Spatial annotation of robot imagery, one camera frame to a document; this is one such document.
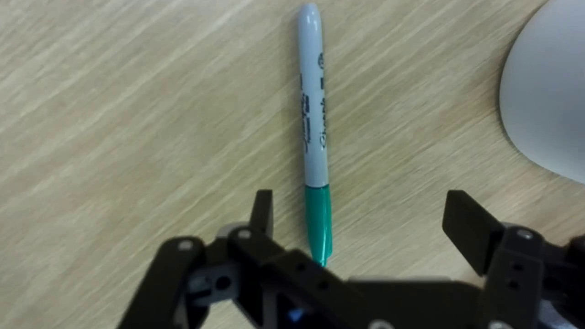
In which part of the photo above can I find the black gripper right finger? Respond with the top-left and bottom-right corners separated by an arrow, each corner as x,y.
441,188 -> 585,329

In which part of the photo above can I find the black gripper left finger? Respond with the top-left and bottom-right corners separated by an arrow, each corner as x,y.
117,188 -> 351,329

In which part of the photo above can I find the green capped grey marker pen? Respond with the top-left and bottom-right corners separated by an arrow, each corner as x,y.
294,1 -> 336,268

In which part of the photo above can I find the white ceramic mug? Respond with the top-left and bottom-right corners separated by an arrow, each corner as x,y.
497,0 -> 585,186

